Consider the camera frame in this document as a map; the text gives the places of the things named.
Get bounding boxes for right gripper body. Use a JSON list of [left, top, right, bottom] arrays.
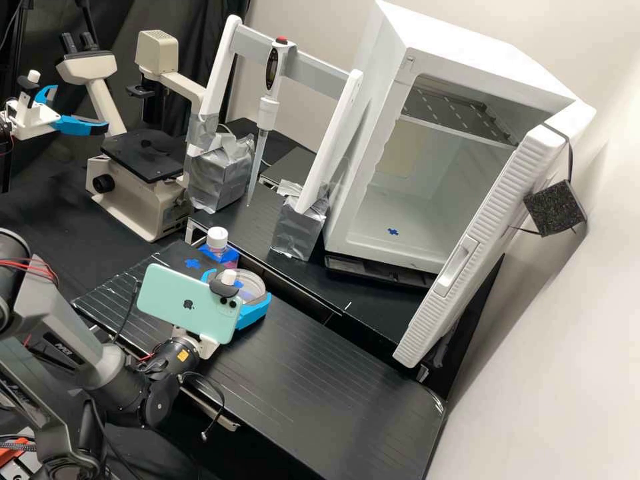
[[185, 333, 221, 361]]

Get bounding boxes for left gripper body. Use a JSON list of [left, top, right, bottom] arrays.
[[5, 97, 62, 140]]

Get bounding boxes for petri dish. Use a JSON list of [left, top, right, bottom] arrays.
[[215, 268, 267, 307]]

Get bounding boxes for blue bottle holder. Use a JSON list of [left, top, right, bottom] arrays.
[[196, 242, 241, 267]]

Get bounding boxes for small bottle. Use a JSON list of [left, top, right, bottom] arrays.
[[205, 225, 232, 259]]

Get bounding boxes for black platform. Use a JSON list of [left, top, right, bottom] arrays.
[[72, 239, 446, 480], [185, 187, 506, 401]]

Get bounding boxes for cream microscope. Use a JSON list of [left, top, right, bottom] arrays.
[[55, 29, 209, 245]]

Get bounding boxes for white pipette stand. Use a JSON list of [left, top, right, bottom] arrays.
[[183, 13, 365, 262]]

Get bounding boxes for pipette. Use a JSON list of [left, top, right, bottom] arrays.
[[247, 37, 296, 207]]

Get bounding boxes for incubator door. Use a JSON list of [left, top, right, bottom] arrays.
[[392, 102, 599, 369]]

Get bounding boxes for white incubator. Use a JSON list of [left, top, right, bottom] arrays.
[[322, 0, 577, 276]]

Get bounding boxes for right wrist camera phone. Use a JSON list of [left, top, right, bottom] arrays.
[[137, 263, 245, 347]]

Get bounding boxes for black cable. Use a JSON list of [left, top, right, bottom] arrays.
[[107, 279, 142, 346], [179, 371, 227, 442]]

